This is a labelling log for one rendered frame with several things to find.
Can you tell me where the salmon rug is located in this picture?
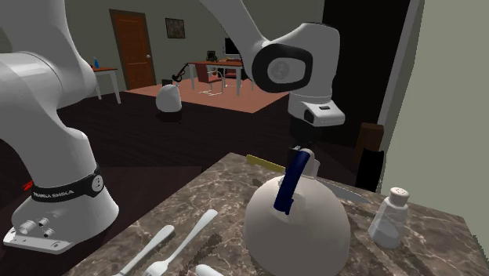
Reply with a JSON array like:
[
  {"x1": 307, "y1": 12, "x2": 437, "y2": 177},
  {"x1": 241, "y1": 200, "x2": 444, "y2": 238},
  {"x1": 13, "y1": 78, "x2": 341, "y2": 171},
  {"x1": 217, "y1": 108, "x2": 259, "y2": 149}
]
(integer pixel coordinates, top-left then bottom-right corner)
[{"x1": 125, "y1": 77, "x2": 290, "y2": 114}]

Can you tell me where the brown and black furniture piece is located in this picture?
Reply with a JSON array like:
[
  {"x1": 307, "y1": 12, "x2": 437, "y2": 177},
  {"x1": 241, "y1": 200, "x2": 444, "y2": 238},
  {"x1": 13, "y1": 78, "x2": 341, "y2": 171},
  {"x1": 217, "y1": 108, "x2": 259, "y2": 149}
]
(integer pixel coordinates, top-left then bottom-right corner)
[{"x1": 353, "y1": 122, "x2": 386, "y2": 193}]

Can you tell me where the white legged desk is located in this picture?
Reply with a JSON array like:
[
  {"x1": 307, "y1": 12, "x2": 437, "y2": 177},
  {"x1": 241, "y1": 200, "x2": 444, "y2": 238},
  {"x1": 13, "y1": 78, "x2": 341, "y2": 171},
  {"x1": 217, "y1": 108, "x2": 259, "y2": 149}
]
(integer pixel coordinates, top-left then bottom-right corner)
[{"x1": 186, "y1": 37, "x2": 256, "y2": 97}]

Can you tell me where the red chair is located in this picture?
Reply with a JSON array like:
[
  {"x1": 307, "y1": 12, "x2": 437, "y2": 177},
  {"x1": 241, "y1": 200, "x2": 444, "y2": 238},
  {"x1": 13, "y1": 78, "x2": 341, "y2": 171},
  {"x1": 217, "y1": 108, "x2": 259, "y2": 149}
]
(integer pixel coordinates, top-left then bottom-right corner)
[{"x1": 196, "y1": 63, "x2": 225, "y2": 96}]

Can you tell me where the clear salt shaker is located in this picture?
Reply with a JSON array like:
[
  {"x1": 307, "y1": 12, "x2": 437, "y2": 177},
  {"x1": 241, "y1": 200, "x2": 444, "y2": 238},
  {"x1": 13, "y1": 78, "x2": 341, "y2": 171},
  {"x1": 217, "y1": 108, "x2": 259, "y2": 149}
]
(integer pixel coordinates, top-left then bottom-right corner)
[{"x1": 368, "y1": 186, "x2": 411, "y2": 250}]

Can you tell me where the black and red guitar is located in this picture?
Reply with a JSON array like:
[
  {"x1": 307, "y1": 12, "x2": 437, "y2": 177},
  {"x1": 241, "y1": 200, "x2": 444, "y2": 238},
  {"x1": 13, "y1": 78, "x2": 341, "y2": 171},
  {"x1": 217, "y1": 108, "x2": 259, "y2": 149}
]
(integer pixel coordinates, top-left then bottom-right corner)
[{"x1": 171, "y1": 62, "x2": 190, "y2": 83}]

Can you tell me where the white rounded floor object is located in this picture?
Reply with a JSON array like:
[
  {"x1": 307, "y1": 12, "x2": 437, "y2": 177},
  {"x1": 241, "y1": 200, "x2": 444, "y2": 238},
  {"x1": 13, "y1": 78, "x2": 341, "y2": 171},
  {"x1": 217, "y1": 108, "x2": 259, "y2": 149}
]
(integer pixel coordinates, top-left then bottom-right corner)
[{"x1": 155, "y1": 84, "x2": 183, "y2": 114}]

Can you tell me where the white fork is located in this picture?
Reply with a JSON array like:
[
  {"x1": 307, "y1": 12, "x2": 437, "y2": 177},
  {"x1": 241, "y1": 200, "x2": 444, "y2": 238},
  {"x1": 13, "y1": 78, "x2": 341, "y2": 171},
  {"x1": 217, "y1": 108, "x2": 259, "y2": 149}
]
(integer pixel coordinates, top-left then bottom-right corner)
[{"x1": 141, "y1": 209, "x2": 219, "y2": 276}]

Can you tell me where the brown wooden door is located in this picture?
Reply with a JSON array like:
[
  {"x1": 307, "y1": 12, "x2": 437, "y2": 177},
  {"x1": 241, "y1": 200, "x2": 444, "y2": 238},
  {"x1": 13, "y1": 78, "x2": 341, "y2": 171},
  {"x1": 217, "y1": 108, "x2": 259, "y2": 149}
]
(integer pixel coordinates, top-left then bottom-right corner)
[{"x1": 109, "y1": 9, "x2": 158, "y2": 92}]

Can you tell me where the white legged side table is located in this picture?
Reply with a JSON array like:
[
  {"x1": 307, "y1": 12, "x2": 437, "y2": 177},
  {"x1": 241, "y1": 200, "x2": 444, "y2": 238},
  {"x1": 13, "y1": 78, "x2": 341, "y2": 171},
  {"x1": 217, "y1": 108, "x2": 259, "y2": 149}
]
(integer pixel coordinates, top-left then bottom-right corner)
[{"x1": 90, "y1": 56, "x2": 122, "y2": 105}]

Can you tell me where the yellow handled knife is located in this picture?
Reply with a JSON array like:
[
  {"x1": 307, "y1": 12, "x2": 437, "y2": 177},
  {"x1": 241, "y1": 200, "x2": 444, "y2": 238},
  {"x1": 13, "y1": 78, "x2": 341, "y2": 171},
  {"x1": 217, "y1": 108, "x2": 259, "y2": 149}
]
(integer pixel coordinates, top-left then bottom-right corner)
[{"x1": 245, "y1": 154, "x2": 371, "y2": 204}]

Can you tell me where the white kettle with blue handle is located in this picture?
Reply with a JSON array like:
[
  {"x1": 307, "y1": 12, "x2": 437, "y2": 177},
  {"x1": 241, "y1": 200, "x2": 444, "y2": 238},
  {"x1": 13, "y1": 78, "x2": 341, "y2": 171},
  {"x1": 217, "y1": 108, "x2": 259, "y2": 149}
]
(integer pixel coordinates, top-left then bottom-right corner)
[{"x1": 243, "y1": 147, "x2": 352, "y2": 276}]

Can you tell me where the dark framed wall picture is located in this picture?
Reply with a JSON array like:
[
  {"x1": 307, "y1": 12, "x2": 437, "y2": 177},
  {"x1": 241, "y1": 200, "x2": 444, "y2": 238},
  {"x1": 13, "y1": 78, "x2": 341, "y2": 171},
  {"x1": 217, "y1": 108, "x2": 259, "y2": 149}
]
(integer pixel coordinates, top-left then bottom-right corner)
[{"x1": 164, "y1": 17, "x2": 187, "y2": 40}]

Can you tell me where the short white cutlery handle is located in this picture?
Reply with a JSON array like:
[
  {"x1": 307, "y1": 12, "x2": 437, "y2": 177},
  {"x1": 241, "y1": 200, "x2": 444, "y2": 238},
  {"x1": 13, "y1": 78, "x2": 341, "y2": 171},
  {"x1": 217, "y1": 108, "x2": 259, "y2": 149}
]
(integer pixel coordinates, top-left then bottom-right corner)
[{"x1": 194, "y1": 263, "x2": 225, "y2": 276}]

